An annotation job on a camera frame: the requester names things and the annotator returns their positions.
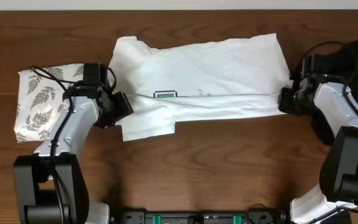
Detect white printed t-shirt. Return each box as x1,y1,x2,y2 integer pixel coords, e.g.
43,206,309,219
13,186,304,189
109,34,291,141

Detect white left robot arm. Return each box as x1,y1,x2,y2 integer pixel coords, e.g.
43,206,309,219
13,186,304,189
13,85,134,224

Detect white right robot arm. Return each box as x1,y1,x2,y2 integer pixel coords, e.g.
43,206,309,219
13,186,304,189
278,74,358,223

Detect fern-print fabric bag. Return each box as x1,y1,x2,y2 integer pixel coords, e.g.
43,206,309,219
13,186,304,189
13,63,86,144

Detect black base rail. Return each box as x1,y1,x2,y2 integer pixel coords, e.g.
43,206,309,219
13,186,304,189
109,204,294,224

